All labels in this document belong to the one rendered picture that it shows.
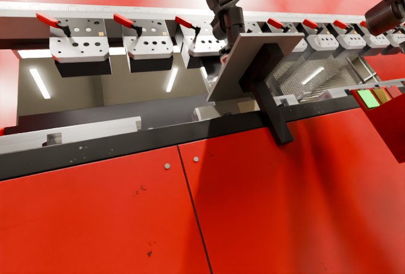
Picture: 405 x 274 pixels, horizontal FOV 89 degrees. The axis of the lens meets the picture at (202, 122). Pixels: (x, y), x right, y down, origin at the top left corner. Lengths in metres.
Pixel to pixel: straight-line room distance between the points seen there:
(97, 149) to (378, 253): 0.61
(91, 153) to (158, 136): 0.13
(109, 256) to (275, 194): 0.32
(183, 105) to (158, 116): 0.17
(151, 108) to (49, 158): 0.83
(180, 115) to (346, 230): 0.92
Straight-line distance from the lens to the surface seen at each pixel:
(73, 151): 0.44
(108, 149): 0.43
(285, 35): 0.55
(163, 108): 1.22
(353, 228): 0.59
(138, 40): 0.74
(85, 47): 0.72
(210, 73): 0.74
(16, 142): 0.62
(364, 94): 0.62
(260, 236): 0.45
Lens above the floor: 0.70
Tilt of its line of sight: 22 degrees up
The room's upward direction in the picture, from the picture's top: 18 degrees counter-clockwise
